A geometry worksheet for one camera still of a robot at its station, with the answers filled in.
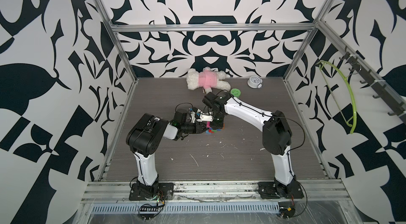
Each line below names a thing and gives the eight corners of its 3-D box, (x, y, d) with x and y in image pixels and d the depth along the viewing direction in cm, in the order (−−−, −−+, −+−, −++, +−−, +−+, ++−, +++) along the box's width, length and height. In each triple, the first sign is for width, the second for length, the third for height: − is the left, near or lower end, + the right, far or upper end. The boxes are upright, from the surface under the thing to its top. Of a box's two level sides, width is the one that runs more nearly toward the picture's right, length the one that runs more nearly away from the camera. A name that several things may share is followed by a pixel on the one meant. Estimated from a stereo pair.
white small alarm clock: (248, 87, 115) (249, 84, 113) (246, 79, 121) (247, 76, 119) (262, 87, 116) (264, 84, 113) (260, 79, 121) (261, 76, 119)
